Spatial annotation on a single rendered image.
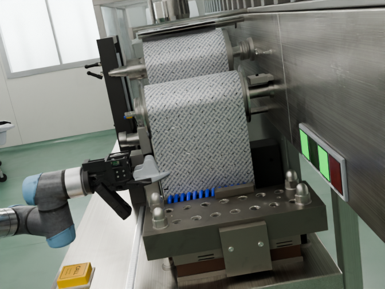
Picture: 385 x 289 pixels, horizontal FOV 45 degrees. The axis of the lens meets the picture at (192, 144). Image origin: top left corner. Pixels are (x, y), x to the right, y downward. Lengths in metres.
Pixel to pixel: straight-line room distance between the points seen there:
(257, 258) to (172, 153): 0.33
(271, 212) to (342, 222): 0.46
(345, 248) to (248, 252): 0.53
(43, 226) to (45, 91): 5.80
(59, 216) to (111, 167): 0.19
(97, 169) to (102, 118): 5.74
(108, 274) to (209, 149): 0.39
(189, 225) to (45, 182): 0.38
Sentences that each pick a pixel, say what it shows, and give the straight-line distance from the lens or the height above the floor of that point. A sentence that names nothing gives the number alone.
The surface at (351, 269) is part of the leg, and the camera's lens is 1.55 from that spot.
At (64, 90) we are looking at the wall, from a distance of 6.93.
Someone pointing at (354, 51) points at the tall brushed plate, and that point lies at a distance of 0.64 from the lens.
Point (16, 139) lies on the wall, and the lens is 7.26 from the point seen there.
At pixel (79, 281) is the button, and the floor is 0.91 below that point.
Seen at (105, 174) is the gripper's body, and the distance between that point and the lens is 1.18.
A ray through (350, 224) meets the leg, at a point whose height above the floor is 0.80.
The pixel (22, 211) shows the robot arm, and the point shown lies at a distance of 1.32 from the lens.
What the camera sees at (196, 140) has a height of 1.17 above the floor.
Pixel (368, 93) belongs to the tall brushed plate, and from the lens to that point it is 0.62.
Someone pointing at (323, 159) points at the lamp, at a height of 1.19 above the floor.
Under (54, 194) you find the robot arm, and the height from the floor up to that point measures 1.10.
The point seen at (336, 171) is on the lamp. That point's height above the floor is 1.19.
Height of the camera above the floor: 1.47
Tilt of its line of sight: 15 degrees down
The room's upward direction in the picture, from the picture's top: 10 degrees counter-clockwise
